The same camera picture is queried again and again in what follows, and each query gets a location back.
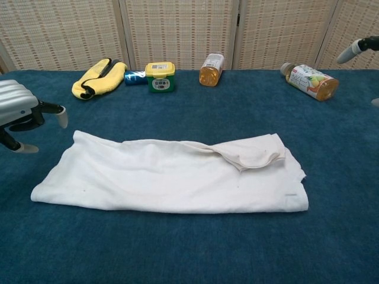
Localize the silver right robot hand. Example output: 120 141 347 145
336 35 379 107

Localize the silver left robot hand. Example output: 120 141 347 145
0 79 69 154

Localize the white t-shirt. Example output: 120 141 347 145
30 130 310 214

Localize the woven folding screen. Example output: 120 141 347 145
0 0 379 75

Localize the tea bottle with fruit label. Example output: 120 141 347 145
280 62 339 102

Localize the yellow cloth with black trim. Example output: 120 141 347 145
72 57 127 101

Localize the blue drink can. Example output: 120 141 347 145
123 70 148 86

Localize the amber tea bottle white label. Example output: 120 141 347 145
198 52 225 88

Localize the green tub with yellow lid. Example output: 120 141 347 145
144 62 176 93

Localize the blue carpet table cover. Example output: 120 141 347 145
0 69 379 284

